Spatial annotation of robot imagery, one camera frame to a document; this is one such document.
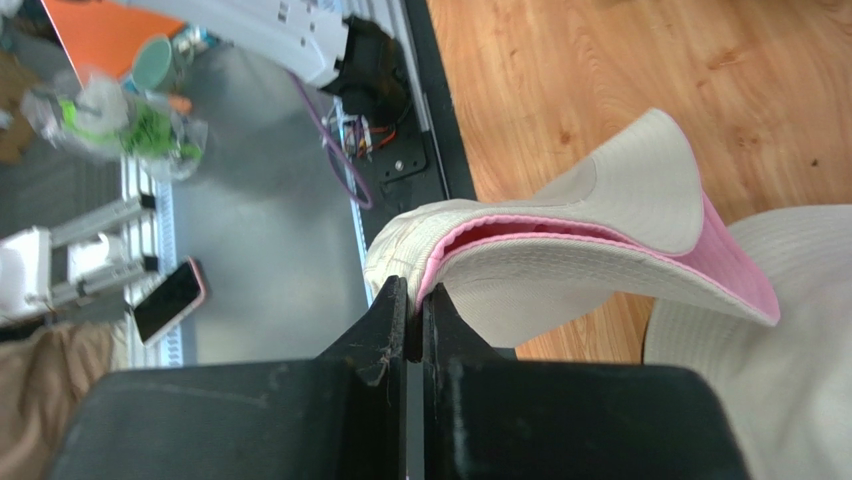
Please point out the green mug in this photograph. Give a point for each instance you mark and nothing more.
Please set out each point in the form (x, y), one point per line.
(158, 66)

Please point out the clear plastic bag green items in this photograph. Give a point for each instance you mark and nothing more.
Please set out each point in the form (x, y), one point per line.
(99, 119)

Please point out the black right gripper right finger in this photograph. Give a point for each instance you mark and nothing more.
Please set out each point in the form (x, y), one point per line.
(489, 417)

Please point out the black smartphone pink case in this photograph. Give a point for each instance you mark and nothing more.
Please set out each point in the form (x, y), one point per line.
(169, 303)

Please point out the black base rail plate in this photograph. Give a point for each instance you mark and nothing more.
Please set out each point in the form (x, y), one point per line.
(426, 162)

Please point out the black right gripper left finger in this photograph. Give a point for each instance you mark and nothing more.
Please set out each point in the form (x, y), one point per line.
(340, 415)

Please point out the beige bucket hat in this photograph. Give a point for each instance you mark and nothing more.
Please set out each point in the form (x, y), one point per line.
(785, 389)

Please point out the pink and beige reversible hat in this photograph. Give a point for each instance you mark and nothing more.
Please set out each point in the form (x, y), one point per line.
(631, 217)

